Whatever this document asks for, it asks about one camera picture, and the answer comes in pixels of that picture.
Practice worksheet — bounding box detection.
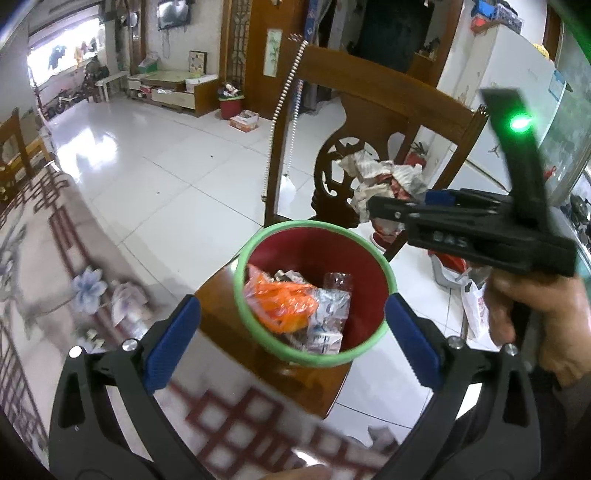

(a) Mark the person's right hand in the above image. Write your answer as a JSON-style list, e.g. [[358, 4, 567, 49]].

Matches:
[[487, 268, 591, 388]]

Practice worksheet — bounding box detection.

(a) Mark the wall television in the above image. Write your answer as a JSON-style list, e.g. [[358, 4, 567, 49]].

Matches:
[[157, 0, 192, 31]]

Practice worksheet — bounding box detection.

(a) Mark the white refrigerator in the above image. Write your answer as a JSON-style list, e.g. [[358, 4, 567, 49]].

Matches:
[[436, 21, 570, 190]]

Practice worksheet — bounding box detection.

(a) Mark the red pot with doll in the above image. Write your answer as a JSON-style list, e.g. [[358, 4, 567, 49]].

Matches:
[[218, 82, 246, 120]]

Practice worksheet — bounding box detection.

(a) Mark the framed bamboo print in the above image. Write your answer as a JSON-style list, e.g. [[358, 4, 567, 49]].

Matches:
[[264, 28, 282, 77]]

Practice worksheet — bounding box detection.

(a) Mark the hanging laundry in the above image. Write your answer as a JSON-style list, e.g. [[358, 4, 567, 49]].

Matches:
[[46, 41, 100, 70]]

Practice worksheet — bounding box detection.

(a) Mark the carved wooden chair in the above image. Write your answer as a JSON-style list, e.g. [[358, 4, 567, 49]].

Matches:
[[191, 44, 490, 416]]

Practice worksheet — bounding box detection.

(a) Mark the clear plastic packaging trash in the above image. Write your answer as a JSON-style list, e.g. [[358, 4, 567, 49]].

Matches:
[[302, 286, 352, 354]]

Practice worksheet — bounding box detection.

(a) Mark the low wooden television cabinet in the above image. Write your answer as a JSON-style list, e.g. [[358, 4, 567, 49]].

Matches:
[[128, 69, 220, 117]]

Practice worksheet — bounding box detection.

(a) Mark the white bead string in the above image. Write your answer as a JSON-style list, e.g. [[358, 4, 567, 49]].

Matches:
[[261, 41, 309, 204]]

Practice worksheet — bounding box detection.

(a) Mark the red white plastic object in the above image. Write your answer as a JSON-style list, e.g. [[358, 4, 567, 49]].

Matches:
[[429, 251, 472, 288]]

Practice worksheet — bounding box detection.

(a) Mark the dark stroller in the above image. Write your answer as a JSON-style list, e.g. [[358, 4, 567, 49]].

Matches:
[[81, 58, 112, 102]]

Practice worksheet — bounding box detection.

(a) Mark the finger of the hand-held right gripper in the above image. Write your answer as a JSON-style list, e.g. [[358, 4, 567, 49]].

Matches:
[[369, 196, 509, 232], [422, 188, 511, 208]]

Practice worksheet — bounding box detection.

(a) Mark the orange snack packet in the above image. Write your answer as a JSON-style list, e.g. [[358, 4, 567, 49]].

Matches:
[[244, 264, 320, 334]]

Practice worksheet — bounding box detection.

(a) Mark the red bin with green rim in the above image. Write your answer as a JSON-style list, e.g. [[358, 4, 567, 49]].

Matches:
[[233, 220, 398, 367]]

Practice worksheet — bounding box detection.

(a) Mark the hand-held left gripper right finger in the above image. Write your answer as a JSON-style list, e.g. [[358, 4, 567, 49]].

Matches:
[[374, 293, 541, 480]]

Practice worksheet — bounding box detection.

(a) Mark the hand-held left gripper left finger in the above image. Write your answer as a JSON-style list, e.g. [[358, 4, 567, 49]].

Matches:
[[48, 295, 213, 480]]

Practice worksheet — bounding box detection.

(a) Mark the brown printed paper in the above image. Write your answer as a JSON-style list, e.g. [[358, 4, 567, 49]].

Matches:
[[338, 152, 429, 232]]

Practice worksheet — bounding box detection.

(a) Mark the tissue box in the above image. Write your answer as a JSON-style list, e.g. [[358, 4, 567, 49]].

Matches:
[[229, 112, 258, 134]]

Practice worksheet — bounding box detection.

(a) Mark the small bicycle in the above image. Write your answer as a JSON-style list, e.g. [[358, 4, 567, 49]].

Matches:
[[46, 90, 77, 116]]

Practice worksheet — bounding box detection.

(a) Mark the white low stool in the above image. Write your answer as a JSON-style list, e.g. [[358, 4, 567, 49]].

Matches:
[[95, 71, 130, 103]]

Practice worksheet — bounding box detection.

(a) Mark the white plastic bag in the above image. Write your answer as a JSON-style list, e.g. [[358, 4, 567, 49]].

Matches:
[[461, 272, 491, 343]]

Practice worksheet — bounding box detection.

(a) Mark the crushed bottle with patterned label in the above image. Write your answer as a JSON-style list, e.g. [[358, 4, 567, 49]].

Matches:
[[110, 281, 154, 340]]

